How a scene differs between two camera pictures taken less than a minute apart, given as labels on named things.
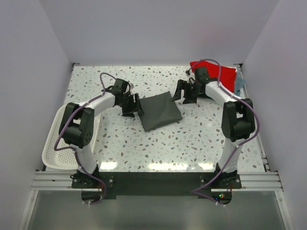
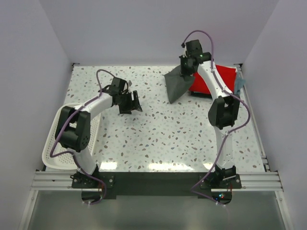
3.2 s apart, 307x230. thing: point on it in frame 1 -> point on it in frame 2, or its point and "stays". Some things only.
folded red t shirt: [228, 74] stays
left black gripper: [135, 107] stays
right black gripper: [183, 85] -> [184, 72]
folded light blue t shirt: [239, 82] stays
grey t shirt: [159, 111] -> [177, 86]
